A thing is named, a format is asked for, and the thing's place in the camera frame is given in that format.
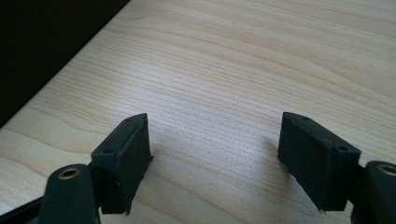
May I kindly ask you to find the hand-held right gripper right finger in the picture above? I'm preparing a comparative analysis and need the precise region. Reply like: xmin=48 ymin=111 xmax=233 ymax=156
xmin=276 ymin=111 xmax=362 ymax=213

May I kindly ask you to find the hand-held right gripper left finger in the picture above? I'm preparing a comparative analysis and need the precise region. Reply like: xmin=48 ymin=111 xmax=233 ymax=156
xmin=90 ymin=112 xmax=154 ymax=217

